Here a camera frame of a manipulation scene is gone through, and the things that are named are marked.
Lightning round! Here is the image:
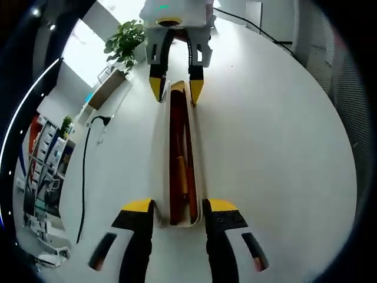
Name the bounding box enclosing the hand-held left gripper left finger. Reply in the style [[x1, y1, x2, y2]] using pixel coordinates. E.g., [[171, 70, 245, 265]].
[[78, 199, 156, 283]]

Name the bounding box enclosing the small potted plant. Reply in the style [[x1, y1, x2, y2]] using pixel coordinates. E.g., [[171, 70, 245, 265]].
[[60, 116, 74, 139]]

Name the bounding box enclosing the cardboard box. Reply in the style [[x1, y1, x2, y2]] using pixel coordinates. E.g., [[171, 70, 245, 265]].
[[88, 70, 127, 111]]

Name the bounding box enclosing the beige cutlery case base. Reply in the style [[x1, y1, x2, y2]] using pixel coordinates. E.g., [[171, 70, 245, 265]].
[[168, 79, 206, 230]]

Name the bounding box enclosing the large potted green plant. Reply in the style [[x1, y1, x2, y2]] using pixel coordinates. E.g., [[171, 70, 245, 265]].
[[103, 19, 147, 76]]

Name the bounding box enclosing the wooden spoon utensil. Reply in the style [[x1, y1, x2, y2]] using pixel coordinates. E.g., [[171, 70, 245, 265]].
[[170, 90, 190, 197]]

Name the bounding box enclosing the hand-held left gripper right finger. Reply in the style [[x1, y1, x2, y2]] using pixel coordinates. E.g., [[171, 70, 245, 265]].
[[202, 198, 277, 283]]

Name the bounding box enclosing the white mesh office chair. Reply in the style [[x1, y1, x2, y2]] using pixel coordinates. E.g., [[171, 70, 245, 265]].
[[305, 11, 373, 213]]

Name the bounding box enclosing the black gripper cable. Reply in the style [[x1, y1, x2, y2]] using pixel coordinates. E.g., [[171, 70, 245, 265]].
[[212, 7, 296, 56]]

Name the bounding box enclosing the shelf of white storage bins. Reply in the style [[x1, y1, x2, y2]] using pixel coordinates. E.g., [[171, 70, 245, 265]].
[[17, 116, 76, 189]]

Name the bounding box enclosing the black power cable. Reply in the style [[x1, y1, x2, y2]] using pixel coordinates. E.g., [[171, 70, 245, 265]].
[[75, 114, 112, 246]]

